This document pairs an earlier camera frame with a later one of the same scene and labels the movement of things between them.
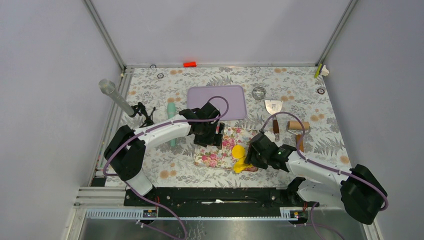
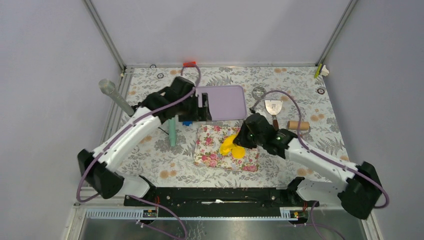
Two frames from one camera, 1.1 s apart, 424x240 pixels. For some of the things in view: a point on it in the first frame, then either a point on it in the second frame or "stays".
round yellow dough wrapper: (238, 151) stays
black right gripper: (251, 158) -> (240, 139)
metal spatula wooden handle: (274, 106) stays
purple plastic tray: (235, 95) stays
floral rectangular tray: (215, 158) stays
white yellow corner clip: (321, 70) stays
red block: (191, 64) stays
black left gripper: (215, 139) -> (200, 113)
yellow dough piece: (239, 165) -> (228, 145)
